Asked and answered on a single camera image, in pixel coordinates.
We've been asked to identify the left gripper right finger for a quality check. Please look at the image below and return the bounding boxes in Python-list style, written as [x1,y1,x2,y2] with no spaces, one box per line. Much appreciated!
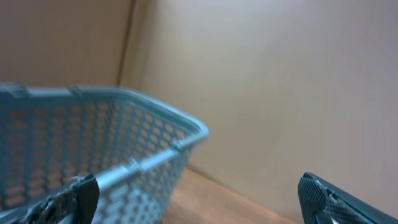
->
[298,172,397,224]

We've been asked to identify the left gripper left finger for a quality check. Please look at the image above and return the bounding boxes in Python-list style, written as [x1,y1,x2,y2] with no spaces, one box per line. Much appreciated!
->
[1,174,100,224]

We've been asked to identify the grey plastic shopping basket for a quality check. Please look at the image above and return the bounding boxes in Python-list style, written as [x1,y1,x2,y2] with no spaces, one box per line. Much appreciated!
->
[1,83,209,223]

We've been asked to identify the back cardboard wall panel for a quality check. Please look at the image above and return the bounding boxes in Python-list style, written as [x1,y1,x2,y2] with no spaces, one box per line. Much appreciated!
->
[133,0,397,223]

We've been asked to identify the cardboard wall panel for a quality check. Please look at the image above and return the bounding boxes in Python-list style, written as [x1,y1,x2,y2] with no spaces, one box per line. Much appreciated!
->
[133,0,397,223]
[1,0,133,86]

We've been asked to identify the left cardboard wall panel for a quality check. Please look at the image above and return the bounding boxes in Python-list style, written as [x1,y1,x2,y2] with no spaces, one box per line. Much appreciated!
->
[1,0,133,86]

